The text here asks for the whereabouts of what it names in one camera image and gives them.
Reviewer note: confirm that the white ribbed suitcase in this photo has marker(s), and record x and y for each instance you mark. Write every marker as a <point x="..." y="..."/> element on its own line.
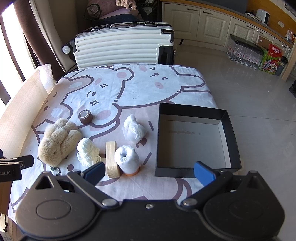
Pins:
<point x="122" y="46"/>

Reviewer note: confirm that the brown curtain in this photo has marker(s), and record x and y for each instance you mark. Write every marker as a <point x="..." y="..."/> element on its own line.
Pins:
<point x="32" y="32"/>

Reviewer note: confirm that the bear printed blanket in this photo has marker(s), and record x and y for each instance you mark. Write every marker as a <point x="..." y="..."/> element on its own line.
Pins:
<point x="143" y="90"/>

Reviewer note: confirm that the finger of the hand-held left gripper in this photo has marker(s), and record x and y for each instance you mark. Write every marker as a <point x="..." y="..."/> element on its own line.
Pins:
<point x="26" y="161"/>
<point x="1" y="154"/>

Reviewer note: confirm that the beige fluffy plush toy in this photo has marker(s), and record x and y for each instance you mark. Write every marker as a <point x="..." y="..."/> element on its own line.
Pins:
<point x="59" y="141"/>

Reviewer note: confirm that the white foam sheet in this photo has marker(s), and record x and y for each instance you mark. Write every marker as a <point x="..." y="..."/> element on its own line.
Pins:
<point x="47" y="76"/>

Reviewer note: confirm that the dark trash bin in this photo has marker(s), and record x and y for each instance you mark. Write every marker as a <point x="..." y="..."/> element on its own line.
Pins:
<point x="282" y="66"/>

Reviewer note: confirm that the pack of water bottles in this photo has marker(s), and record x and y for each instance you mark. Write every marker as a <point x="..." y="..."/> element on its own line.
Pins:
<point x="245" y="52"/>

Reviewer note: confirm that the wall outlet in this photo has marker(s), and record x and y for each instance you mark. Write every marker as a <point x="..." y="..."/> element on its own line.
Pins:
<point x="281" y="24"/>

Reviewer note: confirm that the brown tape roll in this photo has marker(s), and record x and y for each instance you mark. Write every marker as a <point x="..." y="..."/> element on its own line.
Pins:
<point x="85" y="117"/>

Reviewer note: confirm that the brown cardboard box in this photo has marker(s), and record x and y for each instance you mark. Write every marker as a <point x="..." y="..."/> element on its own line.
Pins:
<point x="263" y="41"/>

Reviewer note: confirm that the white yarn ball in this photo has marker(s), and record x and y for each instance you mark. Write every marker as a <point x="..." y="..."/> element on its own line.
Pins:
<point x="87" y="151"/>

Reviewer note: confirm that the red carton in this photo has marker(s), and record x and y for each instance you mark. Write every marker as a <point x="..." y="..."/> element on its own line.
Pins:
<point x="276" y="49"/>

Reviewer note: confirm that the black cardboard box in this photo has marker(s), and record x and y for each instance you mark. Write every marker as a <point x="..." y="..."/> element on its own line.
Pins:
<point x="194" y="141"/>

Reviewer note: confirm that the green carton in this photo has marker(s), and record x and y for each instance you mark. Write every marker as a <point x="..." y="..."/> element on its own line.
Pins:
<point x="269" y="62"/>

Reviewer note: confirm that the white heater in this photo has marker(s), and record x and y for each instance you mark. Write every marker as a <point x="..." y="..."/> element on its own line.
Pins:
<point x="263" y="16"/>

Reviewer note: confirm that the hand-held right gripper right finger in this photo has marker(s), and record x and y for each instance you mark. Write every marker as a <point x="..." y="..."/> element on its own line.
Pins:
<point x="204" y="173"/>

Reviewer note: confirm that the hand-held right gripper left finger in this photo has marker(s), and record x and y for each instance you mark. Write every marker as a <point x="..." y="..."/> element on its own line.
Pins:
<point x="94" y="172"/>

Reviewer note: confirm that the cream kitchen cabinets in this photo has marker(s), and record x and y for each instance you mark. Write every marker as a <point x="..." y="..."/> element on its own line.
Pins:
<point x="212" y="25"/>

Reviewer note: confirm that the plastic bottle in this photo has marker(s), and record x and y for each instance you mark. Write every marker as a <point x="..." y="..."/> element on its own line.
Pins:
<point x="289" y="34"/>

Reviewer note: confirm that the plastic film roll orange core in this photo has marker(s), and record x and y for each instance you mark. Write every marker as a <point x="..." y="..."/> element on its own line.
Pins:
<point x="127" y="160"/>

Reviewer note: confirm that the white paper towel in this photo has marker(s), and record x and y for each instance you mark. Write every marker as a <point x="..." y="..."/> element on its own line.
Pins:
<point x="20" y="111"/>

